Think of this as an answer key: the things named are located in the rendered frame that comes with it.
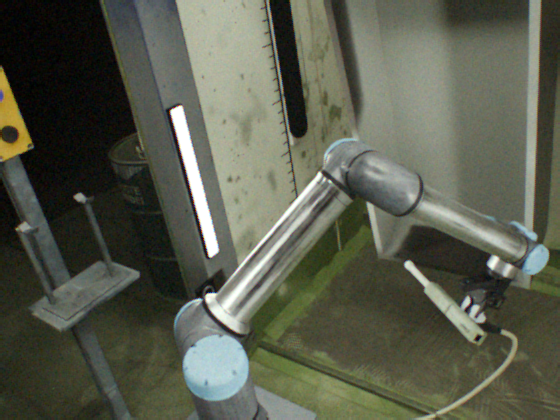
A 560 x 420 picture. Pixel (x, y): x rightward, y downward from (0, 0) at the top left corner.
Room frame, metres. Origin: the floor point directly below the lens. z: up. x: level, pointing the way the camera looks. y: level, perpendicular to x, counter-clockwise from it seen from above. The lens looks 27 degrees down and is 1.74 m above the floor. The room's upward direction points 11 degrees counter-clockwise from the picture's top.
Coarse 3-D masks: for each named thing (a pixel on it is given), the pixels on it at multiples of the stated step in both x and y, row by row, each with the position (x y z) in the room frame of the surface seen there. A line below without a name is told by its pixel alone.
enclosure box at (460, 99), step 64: (384, 0) 1.90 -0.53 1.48; (448, 0) 1.76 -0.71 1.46; (512, 0) 1.64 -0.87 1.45; (384, 64) 1.96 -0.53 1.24; (448, 64) 1.81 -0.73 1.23; (512, 64) 1.68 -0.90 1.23; (384, 128) 1.93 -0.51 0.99; (448, 128) 1.87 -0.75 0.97; (512, 128) 1.72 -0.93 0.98; (448, 192) 1.93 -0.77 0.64; (512, 192) 1.76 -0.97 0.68; (384, 256) 1.79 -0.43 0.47; (448, 256) 1.71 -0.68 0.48
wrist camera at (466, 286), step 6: (474, 276) 1.32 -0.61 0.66; (480, 276) 1.32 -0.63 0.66; (486, 276) 1.31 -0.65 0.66; (462, 282) 1.29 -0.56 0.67; (468, 282) 1.29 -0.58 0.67; (474, 282) 1.29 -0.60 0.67; (480, 282) 1.28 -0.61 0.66; (486, 282) 1.28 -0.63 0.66; (492, 282) 1.29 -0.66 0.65; (462, 288) 1.28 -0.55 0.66; (468, 288) 1.27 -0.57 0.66; (474, 288) 1.28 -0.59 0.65; (480, 288) 1.28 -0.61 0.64
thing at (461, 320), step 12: (408, 264) 1.62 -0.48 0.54; (420, 276) 1.53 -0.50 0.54; (432, 288) 1.43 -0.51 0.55; (432, 300) 1.40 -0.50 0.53; (444, 300) 1.35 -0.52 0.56; (444, 312) 1.32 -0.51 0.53; (456, 312) 1.28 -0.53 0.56; (456, 324) 1.25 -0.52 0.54; (468, 324) 1.21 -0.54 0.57; (480, 324) 1.28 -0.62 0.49; (492, 324) 1.29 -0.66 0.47; (468, 336) 1.18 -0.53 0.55
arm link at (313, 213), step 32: (352, 160) 1.12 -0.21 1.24; (320, 192) 1.14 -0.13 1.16; (352, 192) 1.13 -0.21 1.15; (288, 224) 1.12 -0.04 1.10; (320, 224) 1.11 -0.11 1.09; (256, 256) 1.11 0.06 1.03; (288, 256) 1.09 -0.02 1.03; (224, 288) 1.10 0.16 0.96; (256, 288) 1.07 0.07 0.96; (192, 320) 1.07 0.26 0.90; (224, 320) 1.03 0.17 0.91
